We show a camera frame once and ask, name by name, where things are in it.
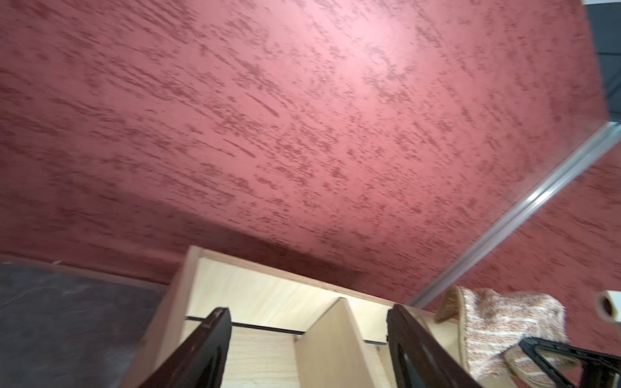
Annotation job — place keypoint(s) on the pink striped knitted cloth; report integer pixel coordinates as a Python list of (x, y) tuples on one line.
[(491, 326)]

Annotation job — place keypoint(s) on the light wooden bookshelf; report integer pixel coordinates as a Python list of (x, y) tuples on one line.
[(270, 309)]

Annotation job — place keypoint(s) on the right corner aluminium post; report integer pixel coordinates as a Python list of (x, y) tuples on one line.
[(603, 140)]

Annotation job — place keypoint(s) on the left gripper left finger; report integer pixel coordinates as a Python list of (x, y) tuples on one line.
[(201, 359)]

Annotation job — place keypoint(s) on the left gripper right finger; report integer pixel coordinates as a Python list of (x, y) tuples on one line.
[(418, 359)]

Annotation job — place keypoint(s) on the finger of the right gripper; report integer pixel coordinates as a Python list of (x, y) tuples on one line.
[(598, 369)]

